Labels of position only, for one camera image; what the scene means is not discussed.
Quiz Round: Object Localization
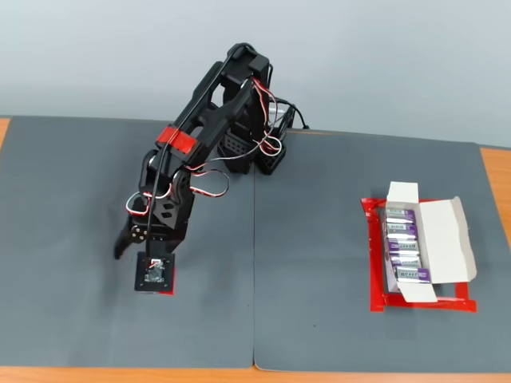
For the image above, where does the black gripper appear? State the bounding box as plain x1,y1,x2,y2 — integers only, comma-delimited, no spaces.
114,192,197,261

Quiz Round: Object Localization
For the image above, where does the purple silver Bexel battery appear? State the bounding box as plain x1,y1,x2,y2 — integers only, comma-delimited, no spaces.
386,222,418,239
385,238,421,256
385,207,417,224
387,254,423,269
394,266,432,285

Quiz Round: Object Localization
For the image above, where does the white cardboard box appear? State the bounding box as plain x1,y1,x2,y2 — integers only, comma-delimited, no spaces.
383,181,478,304

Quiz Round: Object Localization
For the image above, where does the grey table mat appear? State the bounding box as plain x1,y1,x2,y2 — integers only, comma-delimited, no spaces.
253,128,511,374
0,115,256,370

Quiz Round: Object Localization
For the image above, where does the red tape marker patch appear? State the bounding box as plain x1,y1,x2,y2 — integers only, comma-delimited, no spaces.
158,265,177,297

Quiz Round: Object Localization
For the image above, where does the red tape band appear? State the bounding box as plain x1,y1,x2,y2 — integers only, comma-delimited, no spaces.
155,125,200,155

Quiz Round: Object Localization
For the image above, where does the black table clamp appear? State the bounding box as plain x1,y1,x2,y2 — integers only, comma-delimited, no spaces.
217,129,253,175

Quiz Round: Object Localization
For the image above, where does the red white servo wire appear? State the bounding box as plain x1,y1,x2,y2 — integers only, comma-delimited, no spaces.
251,77,288,156
185,157,232,199
125,190,173,219

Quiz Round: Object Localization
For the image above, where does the black power cable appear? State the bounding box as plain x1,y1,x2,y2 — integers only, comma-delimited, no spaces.
277,97,311,131

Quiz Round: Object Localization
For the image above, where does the red tape rectangle frame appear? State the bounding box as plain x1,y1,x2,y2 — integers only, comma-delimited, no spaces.
361,196,479,314

